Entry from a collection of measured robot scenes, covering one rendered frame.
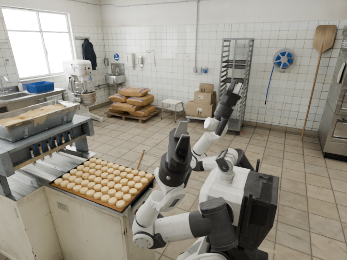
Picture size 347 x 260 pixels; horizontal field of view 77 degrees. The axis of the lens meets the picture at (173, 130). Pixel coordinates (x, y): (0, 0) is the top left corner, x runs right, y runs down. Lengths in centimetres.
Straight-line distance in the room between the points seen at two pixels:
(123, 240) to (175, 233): 72
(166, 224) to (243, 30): 448
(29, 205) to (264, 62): 444
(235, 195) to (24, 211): 140
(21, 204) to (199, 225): 128
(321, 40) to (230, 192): 419
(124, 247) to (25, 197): 73
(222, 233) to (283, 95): 436
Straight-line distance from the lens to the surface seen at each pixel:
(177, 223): 86
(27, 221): 189
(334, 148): 428
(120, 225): 146
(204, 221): 82
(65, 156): 204
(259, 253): 125
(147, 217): 83
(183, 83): 547
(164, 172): 63
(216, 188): 93
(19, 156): 178
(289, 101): 503
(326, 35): 488
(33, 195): 183
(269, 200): 94
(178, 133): 59
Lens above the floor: 179
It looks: 22 degrees down
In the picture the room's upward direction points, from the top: straight up
